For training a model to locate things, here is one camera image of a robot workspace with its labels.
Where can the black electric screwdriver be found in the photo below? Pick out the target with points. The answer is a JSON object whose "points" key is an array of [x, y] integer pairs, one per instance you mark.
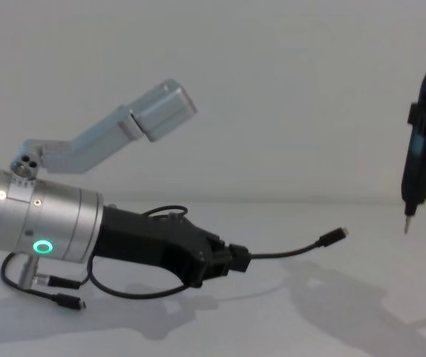
{"points": [[417, 175]]}

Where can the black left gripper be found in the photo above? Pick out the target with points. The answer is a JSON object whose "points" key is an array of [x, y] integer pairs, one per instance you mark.
{"points": [[142, 241]]}

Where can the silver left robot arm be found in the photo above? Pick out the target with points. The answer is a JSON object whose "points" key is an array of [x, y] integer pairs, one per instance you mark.
{"points": [[49, 215]]}

